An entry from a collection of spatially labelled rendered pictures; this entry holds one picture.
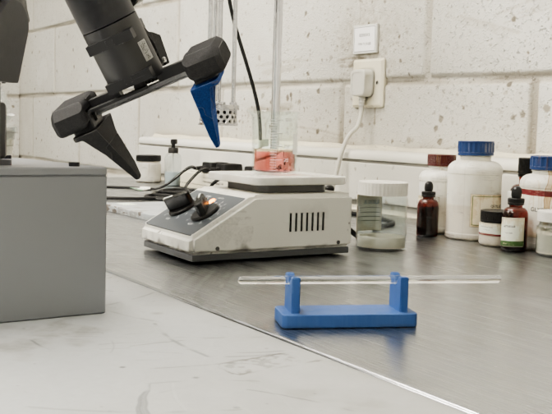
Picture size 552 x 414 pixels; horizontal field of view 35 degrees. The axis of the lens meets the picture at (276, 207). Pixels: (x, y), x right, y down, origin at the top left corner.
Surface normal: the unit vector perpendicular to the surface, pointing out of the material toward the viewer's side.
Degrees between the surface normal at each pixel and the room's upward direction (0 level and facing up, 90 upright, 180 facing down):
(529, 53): 90
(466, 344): 0
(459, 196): 93
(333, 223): 90
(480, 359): 0
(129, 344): 0
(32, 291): 90
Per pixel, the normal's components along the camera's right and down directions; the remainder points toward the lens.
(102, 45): -0.06, 0.38
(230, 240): 0.52, 0.09
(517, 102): -0.84, 0.03
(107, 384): 0.03, -1.00
